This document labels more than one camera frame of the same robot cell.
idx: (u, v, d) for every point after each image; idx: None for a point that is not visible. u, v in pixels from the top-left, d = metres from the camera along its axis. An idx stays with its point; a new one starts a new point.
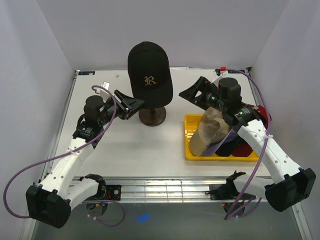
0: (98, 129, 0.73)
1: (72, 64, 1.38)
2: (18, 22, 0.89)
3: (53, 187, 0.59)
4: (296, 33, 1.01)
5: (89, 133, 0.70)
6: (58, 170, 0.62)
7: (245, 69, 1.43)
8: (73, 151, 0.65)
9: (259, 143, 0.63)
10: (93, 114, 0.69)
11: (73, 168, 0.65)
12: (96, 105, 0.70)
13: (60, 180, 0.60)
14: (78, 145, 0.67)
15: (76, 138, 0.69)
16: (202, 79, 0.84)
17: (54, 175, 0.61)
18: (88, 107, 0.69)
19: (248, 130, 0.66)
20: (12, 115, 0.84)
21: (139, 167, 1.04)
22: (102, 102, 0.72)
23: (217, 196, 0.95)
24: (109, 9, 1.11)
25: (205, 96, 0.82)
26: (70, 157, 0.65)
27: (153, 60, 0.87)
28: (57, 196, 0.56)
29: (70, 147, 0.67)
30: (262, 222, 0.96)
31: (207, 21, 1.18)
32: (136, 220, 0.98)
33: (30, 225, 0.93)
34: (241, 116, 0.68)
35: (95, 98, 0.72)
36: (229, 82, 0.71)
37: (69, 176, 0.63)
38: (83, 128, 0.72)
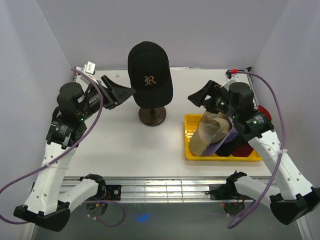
0: (75, 125, 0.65)
1: (72, 64, 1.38)
2: (17, 22, 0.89)
3: (39, 207, 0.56)
4: (297, 33, 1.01)
5: (65, 132, 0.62)
6: (39, 188, 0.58)
7: (245, 69, 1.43)
8: (49, 164, 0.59)
9: (273, 158, 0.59)
10: (70, 106, 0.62)
11: (57, 179, 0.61)
12: (72, 95, 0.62)
13: (44, 199, 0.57)
14: (55, 154, 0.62)
15: (50, 144, 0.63)
16: (211, 82, 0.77)
17: (36, 194, 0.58)
18: (63, 99, 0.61)
19: (260, 142, 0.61)
20: (12, 115, 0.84)
21: (138, 167, 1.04)
22: (80, 91, 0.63)
23: (217, 196, 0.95)
24: (109, 9, 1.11)
25: (215, 100, 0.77)
26: (49, 171, 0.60)
27: (153, 59, 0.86)
28: (44, 218, 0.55)
29: (46, 158, 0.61)
30: (262, 222, 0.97)
31: (208, 21, 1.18)
32: (136, 220, 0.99)
33: (30, 225, 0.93)
34: (254, 125, 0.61)
35: (72, 86, 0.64)
36: (242, 87, 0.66)
37: (54, 189, 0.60)
38: (57, 126, 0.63)
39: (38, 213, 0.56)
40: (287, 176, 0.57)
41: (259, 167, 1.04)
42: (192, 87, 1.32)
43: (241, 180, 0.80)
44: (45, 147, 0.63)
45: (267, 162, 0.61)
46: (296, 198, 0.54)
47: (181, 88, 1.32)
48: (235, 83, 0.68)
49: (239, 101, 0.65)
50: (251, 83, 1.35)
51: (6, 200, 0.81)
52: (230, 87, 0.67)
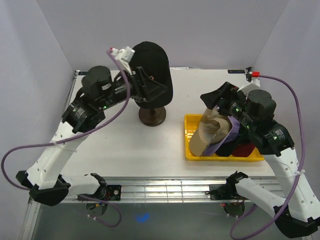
0: (93, 111, 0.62)
1: (72, 64, 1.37)
2: (17, 22, 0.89)
3: (36, 180, 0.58)
4: (297, 33, 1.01)
5: (80, 117, 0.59)
6: (42, 162, 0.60)
7: (245, 69, 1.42)
8: (57, 143, 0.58)
9: (289, 179, 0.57)
10: (93, 91, 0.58)
11: (60, 158, 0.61)
12: (97, 80, 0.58)
13: (42, 174, 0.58)
14: (64, 135, 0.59)
15: (64, 123, 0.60)
16: (228, 85, 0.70)
17: (38, 166, 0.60)
18: (88, 83, 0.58)
19: (278, 160, 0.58)
20: (12, 115, 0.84)
21: (138, 167, 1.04)
22: (107, 78, 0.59)
23: (217, 196, 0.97)
24: (110, 9, 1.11)
25: (230, 105, 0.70)
26: (55, 149, 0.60)
27: (154, 60, 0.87)
28: (36, 192, 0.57)
29: (56, 135, 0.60)
30: (262, 222, 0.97)
31: (208, 21, 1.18)
32: (136, 220, 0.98)
33: (30, 225, 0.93)
34: (274, 141, 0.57)
35: (101, 71, 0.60)
36: (263, 96, 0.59)
37: (55, 167, 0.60)
38: (74, 108, 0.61)
39: (34, 186, 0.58)
40: (301, 198, 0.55)
41: (259, 167, 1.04)
42: (192, 87, 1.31)
43: (242, 183, 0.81)
44: (59, 125, 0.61)
45: (281, 179, 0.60)
46: (307, 221, 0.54)
47: (181, 88, 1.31)
48: (255, 91, 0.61)
49: (258, 111, 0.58)
50: None
51: (6, 200, 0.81)
52: (249, 96, 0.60)
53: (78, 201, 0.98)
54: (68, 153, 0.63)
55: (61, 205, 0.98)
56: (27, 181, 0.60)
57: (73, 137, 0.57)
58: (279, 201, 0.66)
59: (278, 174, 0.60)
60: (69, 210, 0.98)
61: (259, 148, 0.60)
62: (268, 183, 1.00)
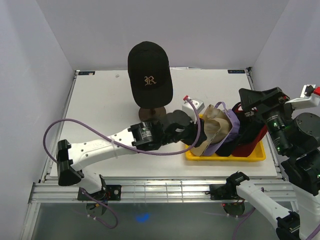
0: (156, 139, 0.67)
1: (72, 64, 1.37)
2: (17, 22, 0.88)
3: (75, 156, 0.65)
4: (297, 34, 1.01)
5: (144, 139, 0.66)
6: (89, 146, 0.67)
7: (245, 69, 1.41)
8: (114, 143, 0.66)
9: (317, 217, 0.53)
10: (166, 125, 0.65)
11: (104, 154, 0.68)
12: (176, 121, 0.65)
13: (83, 156, 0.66)
14: (122, 141, 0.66)
15: (129, 132, 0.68)
16: (276, 93, 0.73)
17: (84, 147, 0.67)
18: (168, 119, 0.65)
19: (312, 197, 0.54)
20: (12, 115, 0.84)
21: (139, 167, 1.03)
22: (184, 124, 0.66)
23: (217, 196, 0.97)
24: (110, 9, 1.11)
25: (268, 115, 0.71)
26: (108, 144, 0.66)
27: (154, 61, 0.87)
28: (66, 168, 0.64)
29: (115, 136, 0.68)
30: (262, 222, 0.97)
31: (208, 21, 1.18)
32: (136, 220, 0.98)
33: (30, 224, 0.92)
34: (316, 179, 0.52)
35: (183, 115, 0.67)
36: (314, 125, 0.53)
37: (94, 157, 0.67)
38: (144, 128, 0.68)
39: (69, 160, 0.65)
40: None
41: (260, 167, 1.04)
42: (192, 87, 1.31)
43: (243, 186, 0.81)
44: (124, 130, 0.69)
45: (305, 211, 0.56)
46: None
47: (181, 88, 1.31)
48: (304, 115, 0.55)
49: (307, 143, 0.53)
50: (251, 83, 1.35)
51: (6, 200, 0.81)
52: (298, 122, 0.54)
53: (77, 201, 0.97)
54: (111, 155, 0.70)
55: (61, 205, 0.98)
56: (65, 152, 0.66)
57: (130, 147, 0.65)
58: (282, 213, 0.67)
59: (304, 205, 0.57)
60: (69, 210, 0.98)
61: (298, 181, 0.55)
62: (268, 183, 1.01)
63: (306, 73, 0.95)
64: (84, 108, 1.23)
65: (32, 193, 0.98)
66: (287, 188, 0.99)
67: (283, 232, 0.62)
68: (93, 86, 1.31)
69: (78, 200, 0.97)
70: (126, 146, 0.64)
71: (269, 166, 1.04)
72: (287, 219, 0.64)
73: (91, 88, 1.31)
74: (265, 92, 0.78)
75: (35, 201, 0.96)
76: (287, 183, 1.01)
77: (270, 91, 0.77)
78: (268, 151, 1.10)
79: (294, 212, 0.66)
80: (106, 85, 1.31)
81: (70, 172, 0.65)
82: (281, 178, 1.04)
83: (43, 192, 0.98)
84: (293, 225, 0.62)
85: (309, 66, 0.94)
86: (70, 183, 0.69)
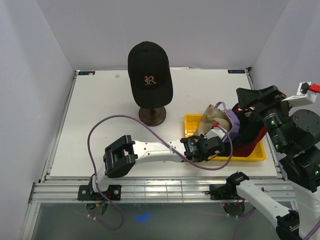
0: (199, 154, 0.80)
1: (72, 64, 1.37)
2: (18, 23, 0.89)
3: (138, 151, 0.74)
4: (296, 34, 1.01)
5: (192, 151, 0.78)
6: (150, 146, 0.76)
7: (245, 69, 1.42)
8: (171, 149, 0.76)
9: (316, 214, 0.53)
10: (212, 145, 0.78)
11: (159, 156, 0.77)
12: (220, 143, 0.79)
13: (145, 154, 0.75)
14: (177, 149, 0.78)
15: (181, 143, 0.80)
16: (273, 91, 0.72)
17: (146, 146, 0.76)
18: (214, 140, 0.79)
19: (310, 194, 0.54)
20: (12, 116, 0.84)
21: (139, 167, 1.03)
22: (223, 147, 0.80)
23: (217, 197, 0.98)
24: (110, 10, 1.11)
25: (266, 113, 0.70)
26: (167, 149, 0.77)
27: (154, 61, 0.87)
28: (132, 161, 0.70)
29: (172, 144, 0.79)
30: (262, 222, 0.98)
31: (208, 21, 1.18)
32: (136, 220, 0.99)
33: (31, 224, 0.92)
34: (314, 175, 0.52)
35: (222, 140, 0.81)
36: (311, 121, 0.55)
37: (152, 158, 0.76)
38: (192, 142, 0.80)
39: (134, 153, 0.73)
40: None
41: (259, 167, 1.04)
42: (192, 87, 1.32)
43: (243, 186, 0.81)
44: (177, 141, 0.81)
45: (304, 209, 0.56)
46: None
47: (181, 88, 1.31)
48: (301, 112, 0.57)
49: (304, 139, 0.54)
50: (251, 83, 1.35)
51: (6, 200, 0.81)
52: (295, 118, 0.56)
53: (77, 201, 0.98)
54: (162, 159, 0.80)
55: (61, 205, 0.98)
56: (130, 147, 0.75)
57: (182, 156, 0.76)
58: (282, 212, 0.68)
59: (303, 203, 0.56)
60: (69, 210, 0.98)
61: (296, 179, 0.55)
62: (268, 183, 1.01)
63: (306, 73, 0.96)
64: (84, 108, 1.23)
65: (32, 193, 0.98)
66: (287, 188, 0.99)
67: (282, 230, 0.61)
68: (93, 86, 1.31)
69: (78, 200, 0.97)
70: (180, 154, 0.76)
71: (269, 166, 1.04)
72: (287, 218, 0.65)
73: (91, 88, 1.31)
74: (262, 91, 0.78)
75: (35, 201, 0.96)
76: (286, 183, 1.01)
77: (266, 89, 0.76)
78: (268, 151, 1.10)
79: (294, 211, 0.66)
80: (106, 85, 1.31)
81: (132, 166, 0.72)
82: (281, 178, 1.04)
83: (43, 192, 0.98)
84: (293, 223, 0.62)
85: (309, 67, 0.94)
86: (119, 175, 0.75)
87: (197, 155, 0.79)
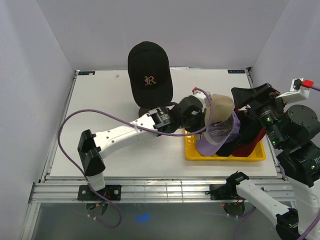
0: (174, 122, 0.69)
1: (72, 64, 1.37)
2: (18, 23, 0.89)
3: (102, 144, 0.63)
4: (296, 34, 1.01)
5: (165, 121, 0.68)
6: (114, 133, 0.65)
7: (245, 69, 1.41)
8: (137, 127, 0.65)
9: (314, 209, 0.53)
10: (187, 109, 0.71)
11: (127, 140, 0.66)
12: (193, 103, 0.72)
13: (109, 143, 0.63)
14: (144, 123, 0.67)
15: (148, 117, 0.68)
16: (268, 88, 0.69)
17: (109, 134, 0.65)
18: (187, 103, 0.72)
19: (308, 189, 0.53)
20: (12, 116, 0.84)
21: (139, 167, 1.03)
22: (199, 106, 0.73)
23: (217, 197, 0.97)
24: (110, 9, 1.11)
25: (261, 111, 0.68)
26: (132, 130, 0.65)
27: (153, 60, 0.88)
28: (96, 153, 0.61)
29: (137, 121, 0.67)
30: (262, 221, 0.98)
31: (208, 21, 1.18)
32: (136, 220, 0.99)
33: (30, 224, 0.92)
34: (311, 170, 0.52)
35: (195, 100, 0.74)
36: (306, 116, 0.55)
37: (119, 144, 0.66)
38: (161, 113, 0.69)
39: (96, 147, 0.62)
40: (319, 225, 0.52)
41: (259, 167, 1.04)
42: (192, 87, 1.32)
43: (243, 186, 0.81)
44: (142, 116, 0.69)
45: (302, 204, 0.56)
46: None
47: (181, 88, 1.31)
48: (296, 107, 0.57)
49: (299, 133, 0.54)
50: (251, 83, 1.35)
51: (6, 200, 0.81)
52: (290, 114, 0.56)
53: (77, 201, 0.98)
54: (134, 141, 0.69)
55: (61, 205, 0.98)
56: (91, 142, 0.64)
57: (154, 130, 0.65)
58: (282, 210, 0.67)
59: (301, 198, 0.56)
60: (69, 209, 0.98)
61: (294, 174, 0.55)
62: (268, 183, 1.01)
63: (306, 73, 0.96)
64: (84, 108, 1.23)
65: (32, 193, 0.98)
66: (287, 188, 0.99)
67: (282, 228, 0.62)
68: (93, 86, 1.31)
69: (78, 200, 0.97)
70: (149, 130, 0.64)
71: (269, 166, 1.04)
72: (286, 216, 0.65)
73: (91, 88, 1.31)
74: (257, 89, 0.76)
75: (35, 201, 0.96)
76: (286, 183, 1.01)
77: (260, 87, 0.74)
78: (268, 151, 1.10)
79: (293, 209, 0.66)
80: (106, 85, 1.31)
81: (100, 159, 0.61)
82: (281, 178, 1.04)
83: (43, 192, 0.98)
84: (292, 222, 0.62)
85: (310, 67, 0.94)
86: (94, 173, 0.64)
87: (172, 124, 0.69)
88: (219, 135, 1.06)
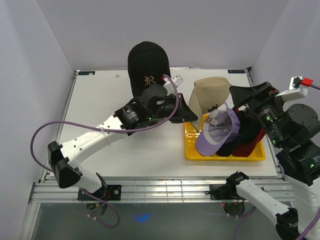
0: (142, 118, 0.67)
1: (72, 64, 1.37)
2: (18, 23, 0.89)
3: (69, 154, 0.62)
4: (296, 34, 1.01)
5: (132, 119, 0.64)
6: (81, 140, 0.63)
7: (245, 69, 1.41)
8: (103, 130, 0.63)
9: (313, 209, 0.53)
10: (150, 101, 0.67)
11: (96, 145, 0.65)
12: (156, 95, 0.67)
13: (77, 152, 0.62)
14: (112, 125, 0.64)
15: (115, 118, 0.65)
16: (268, 86, 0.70)
17: (75, 143, 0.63)
18: (149, 95, 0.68)
19: (307, 189, 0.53)
20: (12, 115, 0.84)
21: (139, 167, 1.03)
22: (163, 96, 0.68)
23: (217, 196, 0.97)
24: (110, 9, 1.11)
25: (260, 110, 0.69)
26: (99, 134, 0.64)
27: (152, 59, 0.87)
28: (65, 165, 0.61)
29: (104, 124, 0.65)
30: (262, 221, 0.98)
31: (208, 21, 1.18)
32: (136, 220, 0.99)
33: (30, 224, 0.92)
34: (310, 169, 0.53)
35: (159, 88, 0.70)
36: (306, 115, 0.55)
37: (88, 150, 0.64)
38: (128, 110, 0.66)
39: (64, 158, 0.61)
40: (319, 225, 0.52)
41: (259, 167, 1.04)
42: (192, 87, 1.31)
43: (243, 186, 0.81)
44: (109, 117, 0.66)
45: (302, 204, 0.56)
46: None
47: (181, 88, 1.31)
48: (296, 106, 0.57)
49: (298, 132, 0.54)
50: (251, 83, 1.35)
51: (5, 200, 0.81)
52: (290, 113, 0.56)
53: (77, 201, 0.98)
54: (105, 144, 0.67)
55: (61, 205, 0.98)
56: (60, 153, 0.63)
57: (120, 130, 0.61)
58: (282, 210, 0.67)
59: (301, 198, 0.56)
60: (69, 209, 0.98)
61: (293, 173, 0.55)
62: (268, 183, 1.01)
63: (306, 73, 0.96)
64: (84, 108, 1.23)
65: (32, 193, 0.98)
66: (287, 188, 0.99)
67: (282, 227, 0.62)
68: (93, 86, 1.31)
69: (78, 200, 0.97)
70: (116, 130, 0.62)
71: (269, 166, 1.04)
72: (286, 216, 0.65)
73: (91, 88, 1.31)
74: (256, 87, 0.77)
75: (35, 201, 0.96)
76: (287, 183, 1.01)
77: (260, 86, 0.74)
78: (268, 151, 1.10)
79: (294, 209, 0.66)
80: (106, 86, 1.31)
81: (70, 170, 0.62)
82: (281, 178, 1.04)
83: (43, 192, 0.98)
84: (292, 221, 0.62)
85: (310, 66, 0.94)
86: (72, 181, 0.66)
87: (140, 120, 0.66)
88: (219, 135, 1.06)
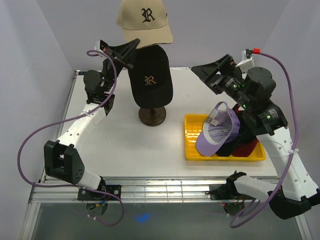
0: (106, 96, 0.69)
1: (72, 64, 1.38)
2: (17, 22, 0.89)
3: (70, 141, 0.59)
4: (297, 33, 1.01)
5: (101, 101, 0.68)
6: (74, 127, 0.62)
7: None
8: (88, 113, 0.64)
9: (283, 158, 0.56)
10: (97, 90, 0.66)
11: (88, 129, 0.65)
12: (94, 84, 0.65)
13: (76, 137, 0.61)
14: (92, 108, 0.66)
15: (89, 104, 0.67)
16: (228, 57, 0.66)
17: (70, 132, 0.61)
18: (89, 90, 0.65)
19: (271, 139, 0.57)
20: (12, 116, 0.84)
21: (139, 167, 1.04)
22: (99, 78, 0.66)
23: (217, 196, 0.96)
24: (110, 9, 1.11)
25: (224, 82, 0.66)
26: (85, 119, 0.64)
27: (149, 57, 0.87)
28: (73, 149, 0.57)
29: (84, 110, 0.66)
30: (261, 222, 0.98)
31: (208, 21, 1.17)
32: (136, 220, 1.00)
33: (31, 224, 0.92)
34: (267, 120, 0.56)
35: (91, 75, 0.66)
36: (264, 76, 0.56)
37: (83, 136, 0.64)
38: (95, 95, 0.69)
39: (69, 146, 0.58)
40: (294, 176, 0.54)
41: (259, 167, 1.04)
42: (192, 87, 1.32)
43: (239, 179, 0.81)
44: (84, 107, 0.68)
45: (275, 160, 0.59)
46: (300, 200, 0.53)
47: (181, 87, 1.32)
48: (255, 68, 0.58)
49: (257, 91, 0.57)
50: None
51: (5, 200, 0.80)
52: (249, 74, 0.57)
53: (77, 201, 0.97)
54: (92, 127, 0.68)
55: (61, 205, 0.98)
56: (59, 148, 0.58)
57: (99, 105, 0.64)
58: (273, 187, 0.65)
59: (274, 157, 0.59)
60: (69, 209, 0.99)
61: (254, 128, 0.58)
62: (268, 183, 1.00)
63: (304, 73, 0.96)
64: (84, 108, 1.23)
65: (32, 193, 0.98)
66: None
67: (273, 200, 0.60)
68: None
69: (78, 200, 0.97)
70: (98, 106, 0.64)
71: (269, 166, 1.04)
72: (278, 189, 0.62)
73: None
74: (218, 60, 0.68)
75: (35, 201, 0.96)
76: None
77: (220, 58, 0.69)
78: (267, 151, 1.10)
79: None
80: None
81: (78, 154, 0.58)
82: None
83: (43, 192, 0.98)
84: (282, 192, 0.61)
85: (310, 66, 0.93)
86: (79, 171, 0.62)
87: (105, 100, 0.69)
88: (219, 135, 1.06)
